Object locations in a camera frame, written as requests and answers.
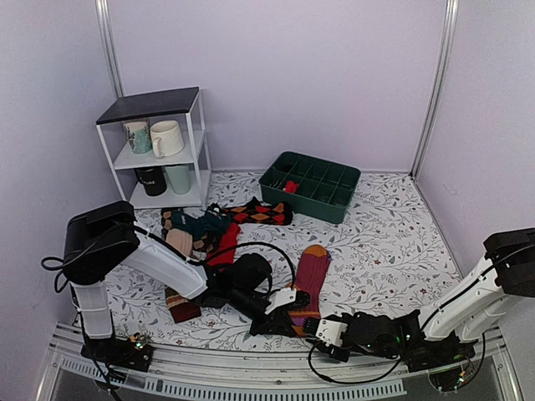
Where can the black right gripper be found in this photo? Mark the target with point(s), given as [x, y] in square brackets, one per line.
[333, 353]

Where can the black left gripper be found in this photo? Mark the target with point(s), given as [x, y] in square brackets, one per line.
[277, 323]

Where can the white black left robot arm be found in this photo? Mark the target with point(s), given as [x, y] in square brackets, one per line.
[100, 240]

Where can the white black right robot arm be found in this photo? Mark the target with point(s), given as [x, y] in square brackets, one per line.
[445, 331]

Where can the black red argyle sock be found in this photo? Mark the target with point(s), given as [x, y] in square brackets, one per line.
[254, 212]

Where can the floral patterned table mat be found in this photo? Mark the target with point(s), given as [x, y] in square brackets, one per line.
[387, 257]

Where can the dark maroon striped sock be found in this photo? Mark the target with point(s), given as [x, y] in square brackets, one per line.
[181, 309]

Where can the dark teal sock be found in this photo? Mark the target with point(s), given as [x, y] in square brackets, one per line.
[214, 219]

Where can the red rolled sock in bin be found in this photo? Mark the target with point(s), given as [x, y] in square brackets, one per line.
[290, 187]

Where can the green divided organizer bin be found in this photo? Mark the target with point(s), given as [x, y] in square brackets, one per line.
[325, 188]

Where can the beige brown argyle sock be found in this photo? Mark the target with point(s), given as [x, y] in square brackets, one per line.
[183, 241]

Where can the mint green mug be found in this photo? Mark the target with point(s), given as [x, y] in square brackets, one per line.
[179, 178]

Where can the black mug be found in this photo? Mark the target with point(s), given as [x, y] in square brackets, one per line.
[152, 179]

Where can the cream white mug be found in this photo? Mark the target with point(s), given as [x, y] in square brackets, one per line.
[166, 138]

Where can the white shelf with black top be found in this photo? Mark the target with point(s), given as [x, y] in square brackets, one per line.
[183, 105]

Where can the teal patterned mug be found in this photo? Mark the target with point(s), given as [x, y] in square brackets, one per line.
[138, 135]

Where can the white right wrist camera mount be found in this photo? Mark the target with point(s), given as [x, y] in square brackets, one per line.
[330, 332]

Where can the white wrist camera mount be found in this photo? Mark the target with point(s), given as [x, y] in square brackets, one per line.
[330, 332]
[280, 298]

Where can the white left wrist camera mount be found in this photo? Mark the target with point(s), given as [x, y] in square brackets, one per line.
[280, 298]

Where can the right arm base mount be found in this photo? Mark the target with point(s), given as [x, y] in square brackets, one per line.
[452, 358]

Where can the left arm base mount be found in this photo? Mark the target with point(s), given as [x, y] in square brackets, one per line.
[118, 352]

